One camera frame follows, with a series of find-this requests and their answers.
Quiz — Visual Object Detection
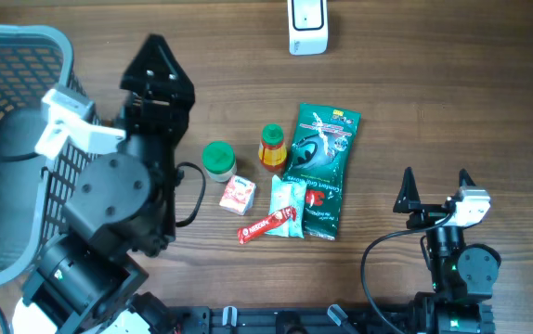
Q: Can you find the green lid glass jar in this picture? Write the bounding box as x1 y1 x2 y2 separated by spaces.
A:
201 141 237 183

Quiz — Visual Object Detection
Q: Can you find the green 3M gloves packet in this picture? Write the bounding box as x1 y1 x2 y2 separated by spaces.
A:
283 103 361 240

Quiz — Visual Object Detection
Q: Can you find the small red white carton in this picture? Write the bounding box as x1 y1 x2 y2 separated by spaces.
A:
219 175 256 215

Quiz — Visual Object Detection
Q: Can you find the orange sauce bottle green cap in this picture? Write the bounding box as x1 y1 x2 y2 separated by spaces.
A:
258 123 287 173

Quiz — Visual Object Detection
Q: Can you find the pale green tissue packet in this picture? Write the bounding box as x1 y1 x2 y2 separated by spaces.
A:
266 175 307 238

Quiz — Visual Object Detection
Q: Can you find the red Nescafe stick sachet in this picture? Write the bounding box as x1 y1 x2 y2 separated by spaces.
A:
237 206 297 245

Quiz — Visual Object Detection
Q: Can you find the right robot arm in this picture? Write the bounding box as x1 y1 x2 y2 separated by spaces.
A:
393 168 501 334

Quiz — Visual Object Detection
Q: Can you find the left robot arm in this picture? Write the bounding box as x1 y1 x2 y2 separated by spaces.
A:
10 34 195 333

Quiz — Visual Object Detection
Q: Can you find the white barcode scanner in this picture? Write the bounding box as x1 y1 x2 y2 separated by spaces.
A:
287 0 329 56

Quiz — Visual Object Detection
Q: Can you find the grey plastic mesh basket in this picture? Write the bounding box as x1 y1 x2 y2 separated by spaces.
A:
0 25 95 286

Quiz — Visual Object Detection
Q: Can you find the black right camera cable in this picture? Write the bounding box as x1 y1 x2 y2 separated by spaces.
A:
360 212 455 334

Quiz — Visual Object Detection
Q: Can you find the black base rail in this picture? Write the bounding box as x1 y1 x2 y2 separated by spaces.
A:
163 303 416 334

